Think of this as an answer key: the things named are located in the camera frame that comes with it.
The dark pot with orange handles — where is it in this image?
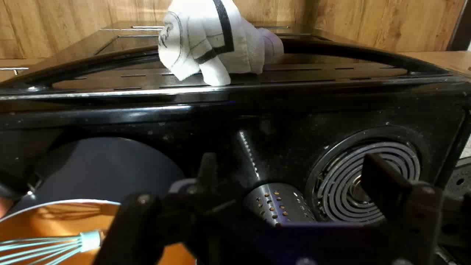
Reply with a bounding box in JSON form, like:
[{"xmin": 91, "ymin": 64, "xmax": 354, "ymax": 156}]
[{"xmin": 0, "ymin": 135, "xmax": 197, "ymax": 265}]

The white towel with black stripes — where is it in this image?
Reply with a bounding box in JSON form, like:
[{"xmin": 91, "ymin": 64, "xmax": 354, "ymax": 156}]
[{"xmin": 156, "ymin": 0, "xmax": 285, "ymax": 88}]

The black electric stove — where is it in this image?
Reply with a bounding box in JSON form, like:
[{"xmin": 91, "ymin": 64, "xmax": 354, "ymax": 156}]
[{"xmin": 0, "ymin": 28, "xmax": 471, "ymax": 265}]

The perforated steel utensil holder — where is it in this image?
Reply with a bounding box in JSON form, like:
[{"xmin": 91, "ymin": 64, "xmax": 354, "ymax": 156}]
[{"xmin": 242, "ymin": 179, "xmax": 316, "ymax": 228}]

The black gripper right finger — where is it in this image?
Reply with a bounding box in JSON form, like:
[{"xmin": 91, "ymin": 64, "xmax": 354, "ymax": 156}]
[{"xmin": 360, "ymin": 151, "xmax": 444, "ymax": 265}]

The large coil burner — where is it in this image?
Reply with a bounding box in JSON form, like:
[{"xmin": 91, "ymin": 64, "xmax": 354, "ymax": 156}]
[{"xmin": 304, "ymin": 128, "xmax": 423, "ymax": 225}]

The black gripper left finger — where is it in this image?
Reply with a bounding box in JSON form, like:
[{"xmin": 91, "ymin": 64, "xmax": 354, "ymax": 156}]
[{"xmin": 95, "ymin": 151, "xmax": 306, "ymax": 265}]

